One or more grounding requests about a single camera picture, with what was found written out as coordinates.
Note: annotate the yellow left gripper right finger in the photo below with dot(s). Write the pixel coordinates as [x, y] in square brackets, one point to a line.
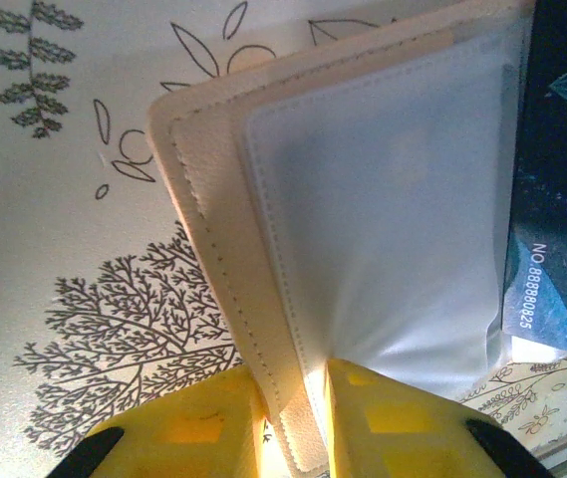
[402, 438]

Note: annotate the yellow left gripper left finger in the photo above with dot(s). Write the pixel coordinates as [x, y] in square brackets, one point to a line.
[188, 438]

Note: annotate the beige card holder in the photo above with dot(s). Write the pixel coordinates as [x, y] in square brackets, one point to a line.
[363, 199]

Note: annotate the blue credit card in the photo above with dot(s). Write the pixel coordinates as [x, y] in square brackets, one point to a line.
[562, 199]

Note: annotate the floral patterned table cover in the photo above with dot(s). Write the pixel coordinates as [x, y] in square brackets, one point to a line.
[39, 224]

